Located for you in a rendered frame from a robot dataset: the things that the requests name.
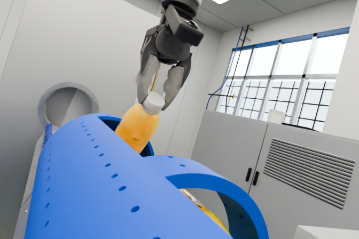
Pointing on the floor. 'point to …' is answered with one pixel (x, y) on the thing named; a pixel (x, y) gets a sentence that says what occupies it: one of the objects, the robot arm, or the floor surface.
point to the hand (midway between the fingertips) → (154, 101)
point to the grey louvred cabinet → (281, 172)
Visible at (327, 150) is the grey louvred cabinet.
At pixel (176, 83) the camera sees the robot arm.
